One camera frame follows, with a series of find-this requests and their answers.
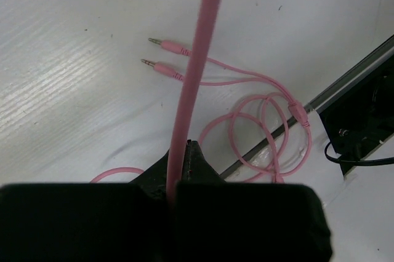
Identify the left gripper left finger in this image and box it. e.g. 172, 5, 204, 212
1, 157, 168, 261

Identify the white taped sheet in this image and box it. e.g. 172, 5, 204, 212
218, 111, 393, 261

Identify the pink headphone cable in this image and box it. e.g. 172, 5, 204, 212
89, 0, 313, 207

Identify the aluminium rail frame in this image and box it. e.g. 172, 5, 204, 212
219, 35, 393, 179

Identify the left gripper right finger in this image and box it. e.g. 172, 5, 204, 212
175, 145, 332, 261

